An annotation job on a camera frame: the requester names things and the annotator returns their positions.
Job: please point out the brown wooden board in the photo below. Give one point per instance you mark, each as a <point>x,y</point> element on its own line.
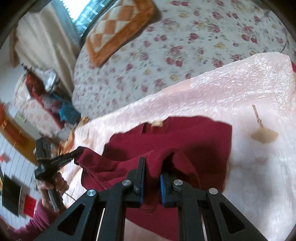
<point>16,136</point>

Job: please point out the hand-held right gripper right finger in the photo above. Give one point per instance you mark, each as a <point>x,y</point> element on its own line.
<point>162,190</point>

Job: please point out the floral cabinet with red trim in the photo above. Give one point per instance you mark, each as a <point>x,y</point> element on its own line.
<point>37,109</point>

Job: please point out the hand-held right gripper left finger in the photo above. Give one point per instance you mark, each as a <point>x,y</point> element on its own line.
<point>138,183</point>

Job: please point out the person's left hand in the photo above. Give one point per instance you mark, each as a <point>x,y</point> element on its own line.
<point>62,185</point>

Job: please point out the orange checkered plush mat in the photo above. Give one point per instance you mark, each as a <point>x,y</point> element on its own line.
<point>120,30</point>

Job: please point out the clear plastic bag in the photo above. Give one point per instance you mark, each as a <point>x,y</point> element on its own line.
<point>49,80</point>

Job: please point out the red paper sheet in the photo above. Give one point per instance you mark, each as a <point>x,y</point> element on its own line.
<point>30,206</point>
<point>4,157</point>

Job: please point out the person's left forearm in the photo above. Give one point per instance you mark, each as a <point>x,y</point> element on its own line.
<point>39,220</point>

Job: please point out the floral quilt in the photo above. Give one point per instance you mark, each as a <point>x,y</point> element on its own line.
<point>185,46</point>

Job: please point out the black flat object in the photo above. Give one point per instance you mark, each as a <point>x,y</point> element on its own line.
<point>11,194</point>

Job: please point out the blue plastic bag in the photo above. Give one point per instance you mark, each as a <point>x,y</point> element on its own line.
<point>66,112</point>

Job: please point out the dark red sweater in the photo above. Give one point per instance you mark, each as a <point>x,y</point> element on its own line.
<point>196,143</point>

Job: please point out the pink quilted blanket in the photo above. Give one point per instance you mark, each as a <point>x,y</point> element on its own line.
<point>254,173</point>

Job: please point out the window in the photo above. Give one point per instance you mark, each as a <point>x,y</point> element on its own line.
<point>87,16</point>

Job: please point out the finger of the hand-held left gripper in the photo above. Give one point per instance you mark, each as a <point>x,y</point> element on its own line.
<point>70,159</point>
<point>76,151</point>

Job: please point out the beige curtain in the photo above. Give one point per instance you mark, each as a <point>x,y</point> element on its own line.
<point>46,46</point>

